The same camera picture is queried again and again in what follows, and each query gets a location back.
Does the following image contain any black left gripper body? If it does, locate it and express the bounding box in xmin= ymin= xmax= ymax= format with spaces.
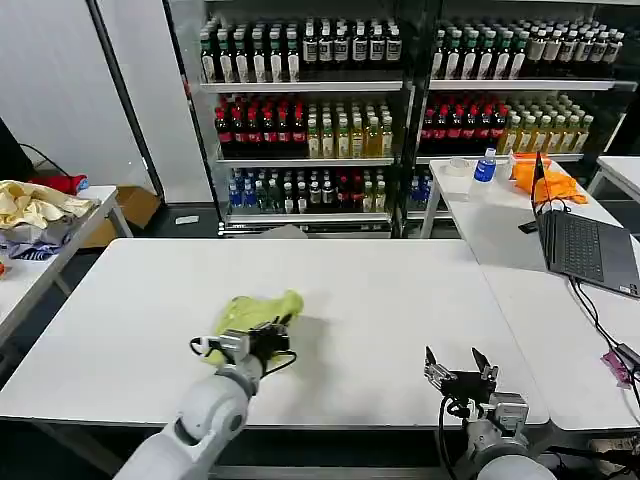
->
xmin=247 ymin=323 xmax=293 ymax=359

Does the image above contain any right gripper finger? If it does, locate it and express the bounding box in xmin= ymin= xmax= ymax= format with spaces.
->
xmin=423 ymin=345 xmax=453 ymax=389
xmin=471 ymin=347 xmax=500 ymax=384

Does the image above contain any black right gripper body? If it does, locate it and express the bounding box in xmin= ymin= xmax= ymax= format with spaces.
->
xmin=438 ymin=368 xmax=497 ymax=407

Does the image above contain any light green shirt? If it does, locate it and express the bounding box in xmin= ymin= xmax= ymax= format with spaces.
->
xmin=199 ymin=288 xmax=306 ymax=374

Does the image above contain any grey chair back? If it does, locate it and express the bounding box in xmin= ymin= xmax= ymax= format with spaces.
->
xmin=259 ymin=224 xmax=308 ymax=240

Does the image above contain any white desk with laptop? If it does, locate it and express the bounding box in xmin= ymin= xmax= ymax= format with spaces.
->
xmin=421 ymin=157 xmax=640 ymax=275

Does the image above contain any dark grey laptop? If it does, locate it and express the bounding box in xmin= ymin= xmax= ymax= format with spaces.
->
xmin=530 ymin=150 xmax=640 ymax=300

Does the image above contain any drinks shelf with dark bottles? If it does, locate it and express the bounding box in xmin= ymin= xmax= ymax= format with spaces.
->
xmin=164 ymin=0 xmax=416 ymax=239

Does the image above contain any brown cardboard box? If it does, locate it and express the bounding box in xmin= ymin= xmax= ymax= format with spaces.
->
xmin=81 ymin=185 xmax=162 ymax=249

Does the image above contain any blue label water bottle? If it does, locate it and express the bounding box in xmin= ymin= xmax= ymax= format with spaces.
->
xmin=472 ymin=147 xmax=498 ymax=186

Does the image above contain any orange cloth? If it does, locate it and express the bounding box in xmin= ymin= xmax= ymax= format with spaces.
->
xmin=510 ymin=152 xmax=589 ymax=206

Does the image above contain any small white table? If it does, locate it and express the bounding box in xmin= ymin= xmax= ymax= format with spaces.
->
xmin=587 ymin=155 xmax=640 ymax=204

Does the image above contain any white table with clothes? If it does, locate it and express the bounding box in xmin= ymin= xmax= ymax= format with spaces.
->
xmin=0 ymin=183 xmax=135 ymax=347

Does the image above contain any blue and white cloth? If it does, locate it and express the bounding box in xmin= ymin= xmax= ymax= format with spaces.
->
xmin=0 ymin=219 xmax=76 ymax=261

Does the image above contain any red cloth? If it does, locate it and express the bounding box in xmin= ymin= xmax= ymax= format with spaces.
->
xmin=28 ymin=173 xmax=90 ymax=197

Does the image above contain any black slanted pole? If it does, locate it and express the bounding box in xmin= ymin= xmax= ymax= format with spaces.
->
xmin=85 ymin=0 xmax=165 ymax=202

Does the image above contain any pale yellow cloth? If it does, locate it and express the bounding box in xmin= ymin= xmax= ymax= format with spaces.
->
xmin=0 ymin=179 xmax=101 ymax=231

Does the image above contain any drinks shelf with pale bottles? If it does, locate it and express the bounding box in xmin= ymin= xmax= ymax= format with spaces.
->
xmin=408 ymin=0 xmax=640 ymax=222

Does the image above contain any black monitor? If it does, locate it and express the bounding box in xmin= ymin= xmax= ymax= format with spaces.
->
xmin=0 ymin=115 xmax=37 ymax=183

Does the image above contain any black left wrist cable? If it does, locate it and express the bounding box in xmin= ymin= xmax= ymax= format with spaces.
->
xmin=188 ymin=335 xmax=299 ymax=377

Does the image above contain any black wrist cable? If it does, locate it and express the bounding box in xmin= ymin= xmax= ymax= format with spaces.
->
xmin=188 ymin=335 xmax=299 ymax=377
xmin=437 ymin=393 xmax=474 ymax=480

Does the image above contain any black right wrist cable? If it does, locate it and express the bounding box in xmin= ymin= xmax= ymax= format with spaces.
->
xmin=437 ymin=393 xmax=474 ymax=480

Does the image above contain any black laptop cable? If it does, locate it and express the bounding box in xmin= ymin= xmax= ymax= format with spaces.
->
xmin=568 ymin=276 xmax=640 ymax=399

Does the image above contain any black cable adapter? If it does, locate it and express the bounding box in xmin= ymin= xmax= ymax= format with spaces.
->
xmin=613 ymin=343 xmax=640 ymax=374

